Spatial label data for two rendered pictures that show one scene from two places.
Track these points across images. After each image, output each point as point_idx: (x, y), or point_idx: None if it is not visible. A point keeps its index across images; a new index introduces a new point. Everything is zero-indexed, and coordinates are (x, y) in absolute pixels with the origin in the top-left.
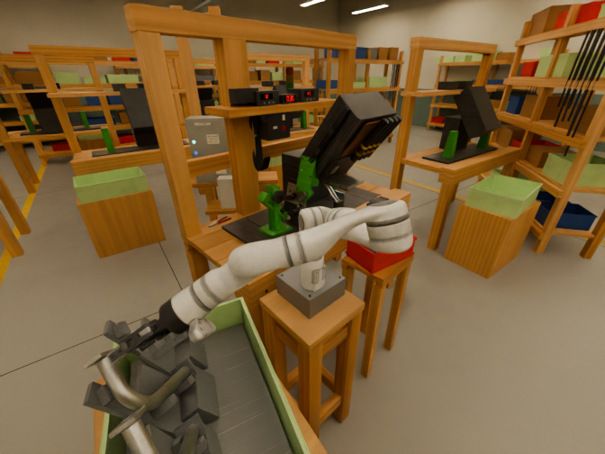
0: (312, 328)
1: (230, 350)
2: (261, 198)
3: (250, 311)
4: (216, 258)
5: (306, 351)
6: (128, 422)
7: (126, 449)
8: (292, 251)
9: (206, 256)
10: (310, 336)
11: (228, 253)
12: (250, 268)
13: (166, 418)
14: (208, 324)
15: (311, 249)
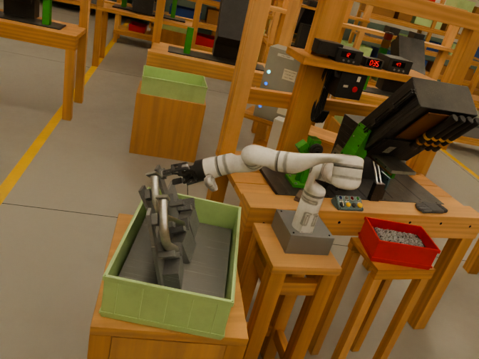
0: (283, 258)
1: (213, 238)
2: (299, 144)
3: (242, 233)
4: (235, 180)
5: (269, 273)
6: (165, 194)
7: (132, 246)
8: (279, 159)
9: (228, 175)
10: (277, 261)
11: (247, 181)
12: (251, 158)
13: None
14: (214, 183)
15: (291, 162)
